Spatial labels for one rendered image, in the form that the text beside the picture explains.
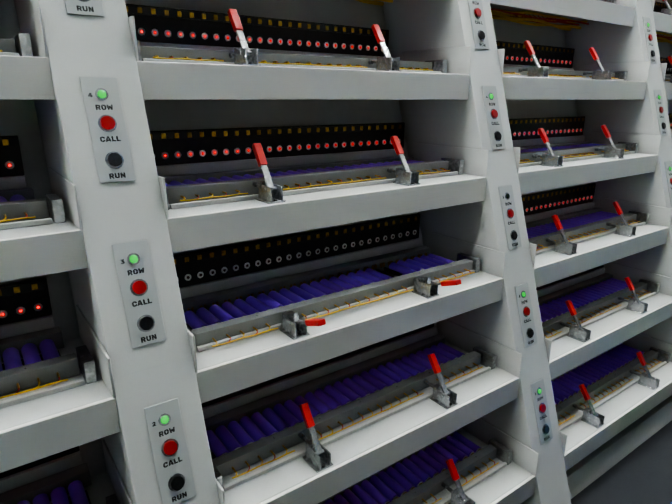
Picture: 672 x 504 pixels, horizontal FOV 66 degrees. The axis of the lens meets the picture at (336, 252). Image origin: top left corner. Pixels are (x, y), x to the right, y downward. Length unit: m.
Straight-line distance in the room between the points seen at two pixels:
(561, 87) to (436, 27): 0.34
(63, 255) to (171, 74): 0.26
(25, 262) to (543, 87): 1.02
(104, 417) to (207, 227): 0.25
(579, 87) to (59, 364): 1.17
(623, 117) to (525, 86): 0.53
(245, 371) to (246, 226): 0.19
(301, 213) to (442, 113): 0.45
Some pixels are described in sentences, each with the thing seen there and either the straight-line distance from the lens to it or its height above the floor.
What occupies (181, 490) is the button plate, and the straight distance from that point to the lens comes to 0.70.
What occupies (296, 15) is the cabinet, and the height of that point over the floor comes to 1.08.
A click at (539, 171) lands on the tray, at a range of 1.15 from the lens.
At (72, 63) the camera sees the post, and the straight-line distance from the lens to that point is 0.69.
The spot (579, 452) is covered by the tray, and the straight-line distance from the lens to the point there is 1.27.
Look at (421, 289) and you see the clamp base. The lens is 0.90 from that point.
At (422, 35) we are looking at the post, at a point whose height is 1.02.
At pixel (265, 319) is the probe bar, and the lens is 0.76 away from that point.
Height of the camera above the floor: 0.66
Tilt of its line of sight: 2 degrees down
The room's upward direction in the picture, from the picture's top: 10 degrees counter-clockwise
